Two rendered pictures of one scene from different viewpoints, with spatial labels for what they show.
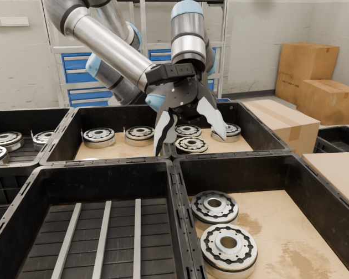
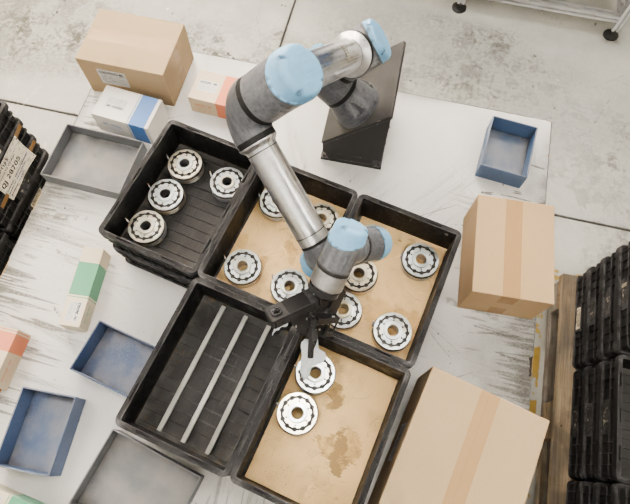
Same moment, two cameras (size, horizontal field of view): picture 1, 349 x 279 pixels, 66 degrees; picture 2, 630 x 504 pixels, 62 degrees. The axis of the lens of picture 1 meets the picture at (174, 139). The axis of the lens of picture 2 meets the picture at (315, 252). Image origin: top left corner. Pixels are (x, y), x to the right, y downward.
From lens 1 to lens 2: 104 cm
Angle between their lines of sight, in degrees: 46
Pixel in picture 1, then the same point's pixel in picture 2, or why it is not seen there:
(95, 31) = (267, 175)
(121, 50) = (286, 208)
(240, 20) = not seen: outside the picture
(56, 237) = (199, 332)
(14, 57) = not seen: outside the picture
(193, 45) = (326, 286)
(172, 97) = not seen: hidden behind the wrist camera
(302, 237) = (361, 430)
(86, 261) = (211, 365)
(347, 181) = (428, 420)
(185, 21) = (331, 257)
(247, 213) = (342, 386)
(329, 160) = (446, 389)
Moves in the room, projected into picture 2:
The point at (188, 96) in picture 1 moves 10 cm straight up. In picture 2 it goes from (301, 326) to (300, 314)
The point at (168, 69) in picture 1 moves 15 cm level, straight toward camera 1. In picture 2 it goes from (279, 322) to (241, 387)
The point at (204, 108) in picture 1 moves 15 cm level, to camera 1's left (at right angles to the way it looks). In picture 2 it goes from (304, 348) to (246, 314)
